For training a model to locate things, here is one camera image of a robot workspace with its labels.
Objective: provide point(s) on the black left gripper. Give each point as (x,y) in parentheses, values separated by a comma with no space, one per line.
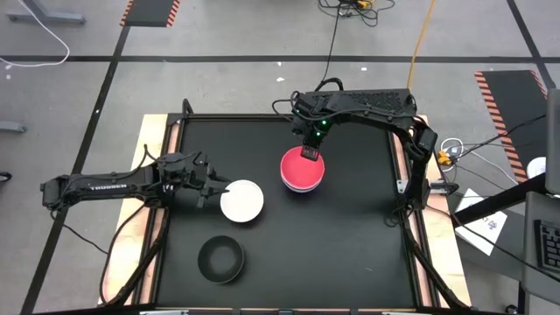
(197,179)

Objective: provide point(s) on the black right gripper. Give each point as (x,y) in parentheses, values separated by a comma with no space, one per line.
(310,114)

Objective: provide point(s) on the red bowl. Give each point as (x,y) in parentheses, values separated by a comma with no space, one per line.
(302,170)

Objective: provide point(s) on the white bowl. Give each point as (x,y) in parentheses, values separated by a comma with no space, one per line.
(242,202)

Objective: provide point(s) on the black bowl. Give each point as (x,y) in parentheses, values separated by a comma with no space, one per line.
(220,259)

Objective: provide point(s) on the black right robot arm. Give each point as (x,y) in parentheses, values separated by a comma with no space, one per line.
(372,114)

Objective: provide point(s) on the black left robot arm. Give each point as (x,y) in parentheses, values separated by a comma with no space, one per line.
(109,187)

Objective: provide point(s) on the purple bowl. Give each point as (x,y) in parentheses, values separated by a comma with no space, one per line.
(306,191)

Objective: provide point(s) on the black perforated computer case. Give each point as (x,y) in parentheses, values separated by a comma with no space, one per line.
(380,97)

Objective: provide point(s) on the black hazard-striped floor mat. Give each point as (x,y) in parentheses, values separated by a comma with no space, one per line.
(149,13)
(512,105)

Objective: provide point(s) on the white paper sheet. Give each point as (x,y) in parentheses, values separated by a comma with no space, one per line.
(485,232)

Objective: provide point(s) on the grey metal foot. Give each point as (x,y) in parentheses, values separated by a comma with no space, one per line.
(11,127)

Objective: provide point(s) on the white round cup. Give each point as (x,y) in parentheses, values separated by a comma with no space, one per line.
(537,167)

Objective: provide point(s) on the grey metal table leg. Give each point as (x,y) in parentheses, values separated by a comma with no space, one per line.
(44,18)

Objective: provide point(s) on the grey monitor panel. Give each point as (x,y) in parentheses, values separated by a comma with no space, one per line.
(554,140)

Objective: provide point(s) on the black keyboard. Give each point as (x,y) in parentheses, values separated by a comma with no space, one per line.
(549,245)

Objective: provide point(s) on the grey desk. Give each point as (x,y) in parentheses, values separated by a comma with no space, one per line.
(540,289)

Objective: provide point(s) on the black aluminium table frame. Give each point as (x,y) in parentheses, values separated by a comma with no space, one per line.
(240,116)

